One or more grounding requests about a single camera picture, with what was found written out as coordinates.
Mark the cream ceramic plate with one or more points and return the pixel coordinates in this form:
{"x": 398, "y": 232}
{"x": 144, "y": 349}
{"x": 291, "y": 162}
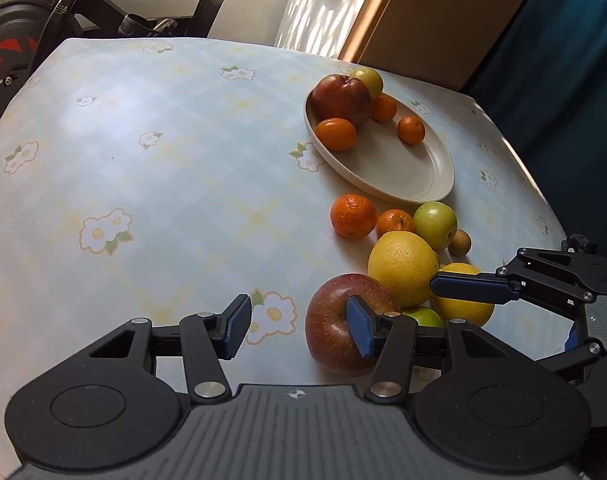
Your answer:
{"x": 398, "y": 170}

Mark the wooden door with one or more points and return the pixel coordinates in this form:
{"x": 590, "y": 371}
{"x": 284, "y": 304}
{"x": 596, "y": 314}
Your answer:
{"x": 423, "y": 20}

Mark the black exercise bike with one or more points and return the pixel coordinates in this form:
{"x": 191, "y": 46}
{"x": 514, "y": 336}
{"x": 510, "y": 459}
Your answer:
{"x": 13, "y": 25}

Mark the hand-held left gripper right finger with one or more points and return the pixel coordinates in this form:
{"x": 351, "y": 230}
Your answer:
{"x": 361, "y": 327}

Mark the smooth orange tangerine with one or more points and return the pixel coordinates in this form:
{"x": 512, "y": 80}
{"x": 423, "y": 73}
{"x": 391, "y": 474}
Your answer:
{"x": 337, "y": 134}

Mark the green jujube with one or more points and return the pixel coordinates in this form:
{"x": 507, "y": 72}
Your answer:
{"x": 436, "y": 224}
{"x": 423, "y": 316}

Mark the large bumpy tangerine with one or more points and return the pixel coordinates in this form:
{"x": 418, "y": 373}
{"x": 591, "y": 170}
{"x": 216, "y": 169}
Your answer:
{"x": 354, "y": 216}

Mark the yellow-green jujube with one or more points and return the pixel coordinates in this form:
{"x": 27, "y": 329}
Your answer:
{"x": 369, "y": 80}

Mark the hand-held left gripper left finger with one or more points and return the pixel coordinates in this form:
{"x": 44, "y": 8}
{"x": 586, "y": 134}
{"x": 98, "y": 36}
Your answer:
{"x": 236, "y": 327}

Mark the small tangerine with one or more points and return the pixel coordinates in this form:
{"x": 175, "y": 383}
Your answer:
{"x": 394, "y": 223}
{"x": 383, "y": 108}
{"x": 411, "y": 130}

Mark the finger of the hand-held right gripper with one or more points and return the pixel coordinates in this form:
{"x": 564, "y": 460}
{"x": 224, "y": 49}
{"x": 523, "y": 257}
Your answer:
{"x": 471, "y": 287}
{"x": 583, "y": 352}

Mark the round red apple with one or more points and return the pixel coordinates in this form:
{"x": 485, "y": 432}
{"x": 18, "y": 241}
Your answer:
{"x": 328, "y": 330}

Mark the oval yellow lemon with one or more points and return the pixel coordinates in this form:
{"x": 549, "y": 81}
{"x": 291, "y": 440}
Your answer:
{"x": 463, "y": 312}

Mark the dark blue curtain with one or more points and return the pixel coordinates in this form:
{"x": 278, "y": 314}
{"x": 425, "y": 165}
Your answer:
{"x": 558, "y": 85}

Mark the tall dark red apple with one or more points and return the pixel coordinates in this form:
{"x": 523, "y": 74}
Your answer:
{"x": 341, "y": 102}

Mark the large round lemon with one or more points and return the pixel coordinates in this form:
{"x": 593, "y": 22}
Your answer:
{"x": 403, "y": 269}

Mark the small brown round longan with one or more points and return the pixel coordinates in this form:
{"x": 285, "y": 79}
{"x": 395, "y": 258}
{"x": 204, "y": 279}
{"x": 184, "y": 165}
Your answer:
{"x": 460, "y": 242}

